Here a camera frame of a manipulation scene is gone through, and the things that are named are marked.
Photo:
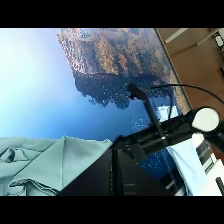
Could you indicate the teal shirt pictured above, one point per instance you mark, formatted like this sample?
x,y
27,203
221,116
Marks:
x,y
50,163

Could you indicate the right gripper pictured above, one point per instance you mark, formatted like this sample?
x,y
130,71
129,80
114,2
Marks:
x,y
163,131

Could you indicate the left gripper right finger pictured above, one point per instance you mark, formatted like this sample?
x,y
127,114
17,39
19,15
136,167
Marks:
x,y
136,181

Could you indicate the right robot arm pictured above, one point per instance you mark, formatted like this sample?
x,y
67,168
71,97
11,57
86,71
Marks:
x,y
208,121

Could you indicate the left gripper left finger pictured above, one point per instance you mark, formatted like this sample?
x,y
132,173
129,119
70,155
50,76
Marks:
x,y
93,180

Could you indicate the pale blue garment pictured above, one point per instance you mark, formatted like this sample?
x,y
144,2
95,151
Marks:
x,y
186,163

